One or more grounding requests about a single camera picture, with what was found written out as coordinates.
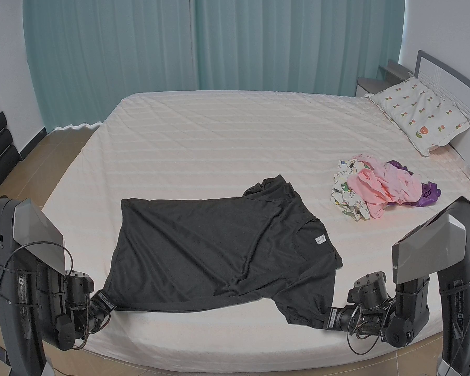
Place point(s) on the black T-shirt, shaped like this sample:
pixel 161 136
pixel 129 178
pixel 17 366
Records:
pixel 219 249

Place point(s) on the white printed garment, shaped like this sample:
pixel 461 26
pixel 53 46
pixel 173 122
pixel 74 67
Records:
pixel 346 200

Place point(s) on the pink garment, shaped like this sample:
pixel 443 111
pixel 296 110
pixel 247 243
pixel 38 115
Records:
pixel 376 186

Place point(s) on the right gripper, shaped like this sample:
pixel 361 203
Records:
pixel 340 318

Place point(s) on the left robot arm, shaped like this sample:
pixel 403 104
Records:
pixel 15 308

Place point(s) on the blue-green curtain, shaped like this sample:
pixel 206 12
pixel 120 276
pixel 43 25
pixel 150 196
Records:
pixel 141 53

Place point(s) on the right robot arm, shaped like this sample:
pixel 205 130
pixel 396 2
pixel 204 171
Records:
pixel 462 288

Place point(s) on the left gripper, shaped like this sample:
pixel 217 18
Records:
pixel 102 304

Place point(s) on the bed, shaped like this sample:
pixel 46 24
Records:
pixel 219 139

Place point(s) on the purple garment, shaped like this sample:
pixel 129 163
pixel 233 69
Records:
pixel 431 194

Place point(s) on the white printed pillow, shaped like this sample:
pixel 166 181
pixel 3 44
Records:
pixel 419 112

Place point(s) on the grey white bedside table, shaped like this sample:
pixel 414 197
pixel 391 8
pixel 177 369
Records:
pixel 366 86

